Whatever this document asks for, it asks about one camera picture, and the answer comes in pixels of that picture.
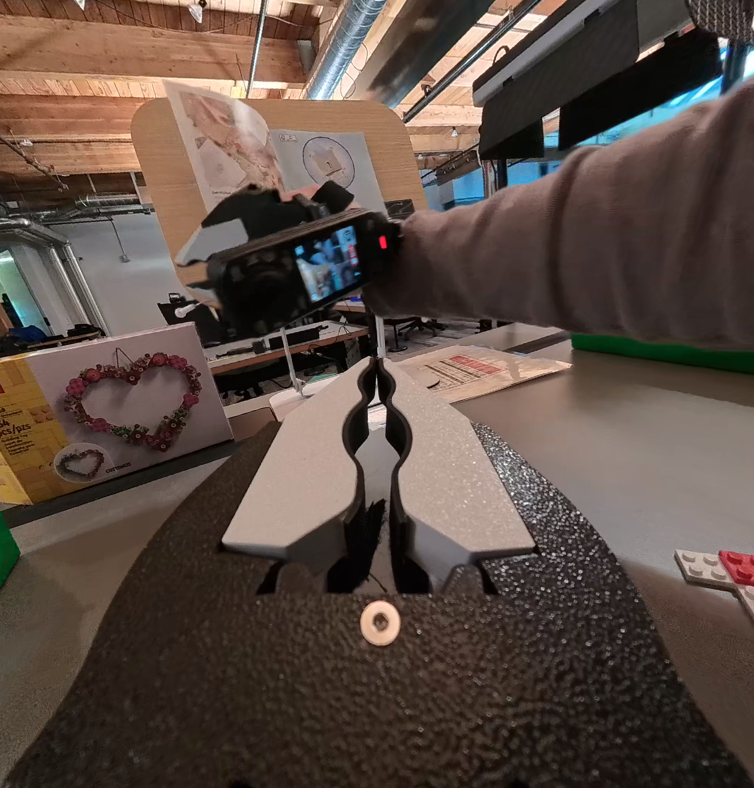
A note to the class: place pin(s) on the wooden office desk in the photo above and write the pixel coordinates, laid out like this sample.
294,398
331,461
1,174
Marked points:
327,335

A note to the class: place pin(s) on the black office chair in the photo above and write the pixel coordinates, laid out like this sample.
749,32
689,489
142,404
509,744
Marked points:
420,329

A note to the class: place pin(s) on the clear plastic bag with papers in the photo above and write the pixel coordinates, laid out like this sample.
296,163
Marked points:
475,369

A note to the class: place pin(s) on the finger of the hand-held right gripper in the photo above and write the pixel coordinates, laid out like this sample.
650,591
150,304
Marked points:
213,243
203,292

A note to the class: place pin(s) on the person's right forearm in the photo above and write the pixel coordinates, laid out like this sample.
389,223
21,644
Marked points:
567,234

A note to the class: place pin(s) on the red lego plate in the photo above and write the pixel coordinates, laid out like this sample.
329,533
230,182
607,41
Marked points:
749,567

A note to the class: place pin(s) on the lego instruction booklet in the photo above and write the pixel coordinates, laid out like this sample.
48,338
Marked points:
327,160

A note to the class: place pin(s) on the silver ceiling air duct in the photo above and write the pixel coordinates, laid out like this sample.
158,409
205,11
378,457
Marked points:
346,43

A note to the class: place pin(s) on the lego set box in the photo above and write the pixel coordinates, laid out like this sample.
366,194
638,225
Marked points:
136,381

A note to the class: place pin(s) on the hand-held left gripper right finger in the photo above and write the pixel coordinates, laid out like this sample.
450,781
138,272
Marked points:
450,492

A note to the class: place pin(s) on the wooden book stand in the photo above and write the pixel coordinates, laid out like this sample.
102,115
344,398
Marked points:
161,184

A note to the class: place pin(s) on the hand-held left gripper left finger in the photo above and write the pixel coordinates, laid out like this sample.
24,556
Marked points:
303,480

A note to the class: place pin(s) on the grey pendant lamp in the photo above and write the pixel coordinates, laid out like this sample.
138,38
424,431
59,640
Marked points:
119,255

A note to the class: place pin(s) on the black hanging panel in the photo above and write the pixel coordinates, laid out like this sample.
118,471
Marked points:
567,80

